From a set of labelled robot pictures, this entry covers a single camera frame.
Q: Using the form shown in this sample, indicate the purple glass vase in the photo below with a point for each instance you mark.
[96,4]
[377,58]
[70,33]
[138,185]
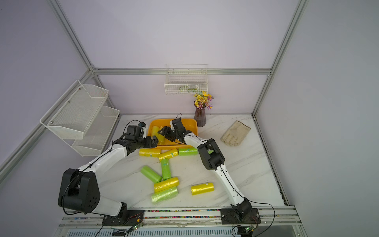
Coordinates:
[200,116]

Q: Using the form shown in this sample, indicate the aluminium corner frame post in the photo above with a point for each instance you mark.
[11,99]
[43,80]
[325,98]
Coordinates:
[299,10]

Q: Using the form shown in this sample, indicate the white mesh lower shelf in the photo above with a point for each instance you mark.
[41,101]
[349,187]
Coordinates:
[97,136]

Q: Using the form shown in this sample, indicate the cream work glove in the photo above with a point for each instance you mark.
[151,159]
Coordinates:
[235,134]

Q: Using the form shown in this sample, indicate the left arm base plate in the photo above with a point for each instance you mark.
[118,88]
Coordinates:
[126,218]

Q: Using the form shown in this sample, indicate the orange plastic storage box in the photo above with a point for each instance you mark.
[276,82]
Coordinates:
[189,124]

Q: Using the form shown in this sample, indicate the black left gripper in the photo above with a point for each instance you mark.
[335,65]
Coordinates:
[149,144]

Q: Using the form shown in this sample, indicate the yellow trash bag roll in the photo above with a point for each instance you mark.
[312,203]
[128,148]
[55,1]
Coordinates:
[166,184]
[150,152]
[155,131]
[161,139]
[169,154]
[202,188]

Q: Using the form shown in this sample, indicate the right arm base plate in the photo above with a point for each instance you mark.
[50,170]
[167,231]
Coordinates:
[228,216]

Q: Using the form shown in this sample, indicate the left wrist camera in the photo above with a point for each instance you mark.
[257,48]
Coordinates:
[134,132]

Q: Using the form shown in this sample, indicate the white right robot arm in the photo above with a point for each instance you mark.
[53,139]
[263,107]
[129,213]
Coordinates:
[213,160]

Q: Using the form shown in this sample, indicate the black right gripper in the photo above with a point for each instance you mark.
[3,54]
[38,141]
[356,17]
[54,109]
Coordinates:
[166,132]

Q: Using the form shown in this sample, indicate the yellow purple artificial flowers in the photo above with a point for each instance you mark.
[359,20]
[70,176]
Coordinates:
[203,101]

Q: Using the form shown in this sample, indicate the light green trash bag roll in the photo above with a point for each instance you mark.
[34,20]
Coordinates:
[164,195]

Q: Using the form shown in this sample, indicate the white wire wall basket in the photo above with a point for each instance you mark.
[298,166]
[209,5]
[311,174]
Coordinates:
[186,79]

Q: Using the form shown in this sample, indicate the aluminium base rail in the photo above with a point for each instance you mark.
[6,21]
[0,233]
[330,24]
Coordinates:
[211,216]

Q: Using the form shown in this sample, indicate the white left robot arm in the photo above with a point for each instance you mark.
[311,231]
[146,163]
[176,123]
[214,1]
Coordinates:
[79,189]

